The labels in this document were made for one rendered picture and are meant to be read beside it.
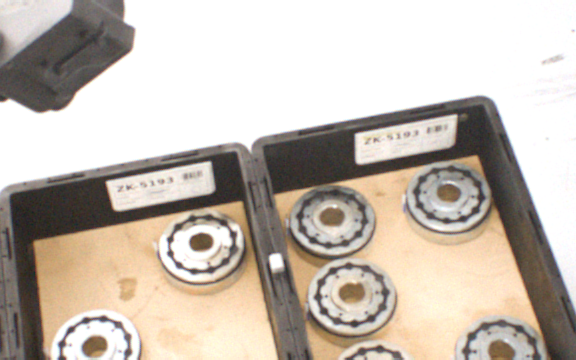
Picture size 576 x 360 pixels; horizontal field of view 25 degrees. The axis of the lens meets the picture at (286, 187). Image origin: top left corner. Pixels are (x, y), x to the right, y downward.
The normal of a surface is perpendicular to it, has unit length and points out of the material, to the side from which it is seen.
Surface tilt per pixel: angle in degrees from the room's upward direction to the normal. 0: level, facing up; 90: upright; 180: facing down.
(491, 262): 0
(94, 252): 0
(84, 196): 90
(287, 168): 90
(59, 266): 0
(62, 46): 91
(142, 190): 90
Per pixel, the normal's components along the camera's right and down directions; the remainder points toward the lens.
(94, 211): 0.20, 0.79
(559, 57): -0.05, -0.58
